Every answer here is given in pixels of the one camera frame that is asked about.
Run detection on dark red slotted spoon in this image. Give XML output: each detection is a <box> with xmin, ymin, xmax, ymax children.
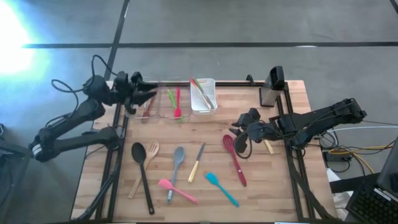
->
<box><xmin>222</xmin><ymin>134</ymin><xmax>248</xmax><ymax>187</ymax></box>

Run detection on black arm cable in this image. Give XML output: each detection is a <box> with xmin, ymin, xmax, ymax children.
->
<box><xmin>233</xmin><ymin>133</ymin><xmax>253</xmax><ymax>160</ymax></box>
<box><xmin>51</xmin><ymin>54</ymin><xmax>119</xmax><ymax>128</ymax></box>

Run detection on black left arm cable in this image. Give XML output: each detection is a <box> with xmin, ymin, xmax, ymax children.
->
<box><xmin>51</xmin><ymin>54</ymin><xmax>119</xmax><ymax>128</ymax></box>

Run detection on yellow cable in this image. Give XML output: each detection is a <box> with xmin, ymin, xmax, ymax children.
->
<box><xmin>328</xmin><ymin>145</ymin><xmax>394</xmax><ymax>175</ymax></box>

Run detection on grey plastic spoon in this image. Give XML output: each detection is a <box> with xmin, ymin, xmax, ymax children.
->
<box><xmin>166</xmin><ymin>146</ymin><xmax>186</xmax><ymax>205</ymax></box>

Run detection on light wooden fork spatula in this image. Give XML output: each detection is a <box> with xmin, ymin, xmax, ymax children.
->
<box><xmin>127</xmin><ymin>141</ymin><xmax>160</xmax><ymax>200</ymax></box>

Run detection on black metal stand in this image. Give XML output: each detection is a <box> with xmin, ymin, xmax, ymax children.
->
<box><xmin>0</xmin><ymin>123</ymin><xmax>35</xmax><ymax>156</ymax></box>

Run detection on black power box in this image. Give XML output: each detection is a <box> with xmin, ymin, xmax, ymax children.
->
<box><xmin>323</xmin><ymin>151</ymin><xmax>346</xmax><ymax>163</ymax></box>

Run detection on red silicone spatula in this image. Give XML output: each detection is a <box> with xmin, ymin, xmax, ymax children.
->
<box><xmin>173</xmin><ymin>86</ymin><xmax>183</xmax><ymax>119</ymax></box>

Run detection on teal silicone spatula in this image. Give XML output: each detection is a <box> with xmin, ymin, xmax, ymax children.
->
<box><xmin>204</xmin><ymin>172</ymin><xmax>240</xmax><ymax>208</ymax></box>

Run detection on dark monitor back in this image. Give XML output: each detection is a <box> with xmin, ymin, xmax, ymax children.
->
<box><xmin>377</xmin><ymin>135</ymin><xmax>398</xmax><ymax>198</ymax></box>

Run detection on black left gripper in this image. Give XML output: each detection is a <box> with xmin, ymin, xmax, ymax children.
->
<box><xmin>124</xmin><ymin>73</ymin><xmax>159</xmax><ymax>106</ymax></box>

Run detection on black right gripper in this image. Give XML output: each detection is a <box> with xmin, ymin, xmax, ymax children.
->
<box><xmin>229</xmin><ymin>119</ymin><xmax>280</xmax><ymax>144</ymax></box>

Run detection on white plastic bag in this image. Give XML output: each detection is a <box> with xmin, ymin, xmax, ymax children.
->
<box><xmin>325</xmin><ymin>167</ymin><xmax>354</xmax><ymax>220</ymax></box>

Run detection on pink silicone spatula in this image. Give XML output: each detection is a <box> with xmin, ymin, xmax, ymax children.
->
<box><xmin>157</xmin><ymin>179</ymin><xmax>200</xmax><ymax>205</ymax></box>

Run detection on green silicone spatula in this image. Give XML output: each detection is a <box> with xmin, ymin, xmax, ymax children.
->
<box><xmin>167</xmin><ymin>89</ymin><xmax>187</xmax><ymax>123</ymax></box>

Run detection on black laptop keyboard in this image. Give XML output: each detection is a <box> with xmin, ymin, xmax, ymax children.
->
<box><xmin>344</xmin><ymin>180</ymin><xmax>398</xmax><ymax>224</ymax></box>

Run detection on black plastic spoon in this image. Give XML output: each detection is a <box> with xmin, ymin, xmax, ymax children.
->
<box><xmin>131</xmin><ymin>142</ymin><xmax>155</xmax><ymax>215</ymax></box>

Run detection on orange-handled knife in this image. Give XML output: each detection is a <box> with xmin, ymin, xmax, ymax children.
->
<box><xmin>190</xmin><ymin>77</ymin><xmax>212</xmax><ymax>110</ymax></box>

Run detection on clear plastic bin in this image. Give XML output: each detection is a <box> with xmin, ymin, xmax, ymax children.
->
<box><xmin>158</xmin><ymin>81</ymin><xmax>193</xmax><ymax>123</ymax></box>
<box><xmin>126</xmin><ymin>81</ymin><xmax>162</xmax><ymax>122</ymax></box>

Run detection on white cable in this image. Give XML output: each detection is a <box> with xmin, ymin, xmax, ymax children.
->
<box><xmin>323</xmin><ymin>125</ymin><xmax>398</xmax><ymax>134</ymax></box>

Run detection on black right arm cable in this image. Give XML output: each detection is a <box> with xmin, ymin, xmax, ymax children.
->
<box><xmin>233</xmin><ymin>133</ymin><xmax>253</xmax><ymax>160</ymax></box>

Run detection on metal box grater black handle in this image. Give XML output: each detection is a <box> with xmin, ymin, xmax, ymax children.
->
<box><xmin>259</xmin><ymin>65</ymin><xmax>286</xmax><ymax>108</ymax></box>

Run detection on black metal table frame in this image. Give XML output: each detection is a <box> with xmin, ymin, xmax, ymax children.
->
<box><xmin>76</xmin><ymin>74</ymin><xmax>341</xmax><ymax>223</ymax></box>

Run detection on white plastic bin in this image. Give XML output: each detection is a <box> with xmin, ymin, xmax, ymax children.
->
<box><xmin>189</xmin><ymin>77</ymin><xmax>218</xmax><ymax>116</ymax></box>

